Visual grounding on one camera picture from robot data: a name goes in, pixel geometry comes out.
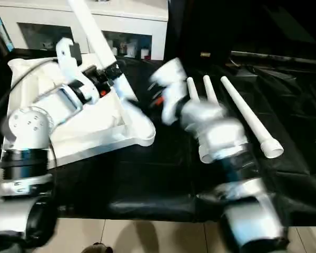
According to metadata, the white plastic table leg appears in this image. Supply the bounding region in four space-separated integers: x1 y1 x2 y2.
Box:
220 76 284 159
67 0 139 102
202 75 220 105
186 76 223 165

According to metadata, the white plastic table top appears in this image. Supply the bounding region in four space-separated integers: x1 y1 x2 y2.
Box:
0 57 156 170

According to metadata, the white sideboard with glass doors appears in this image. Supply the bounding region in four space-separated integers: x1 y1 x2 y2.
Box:
0 0 170 62

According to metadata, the black work mat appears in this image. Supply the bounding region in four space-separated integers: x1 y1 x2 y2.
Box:
0 47 316 228

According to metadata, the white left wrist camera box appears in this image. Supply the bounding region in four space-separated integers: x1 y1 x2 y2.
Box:
55 37 83 81

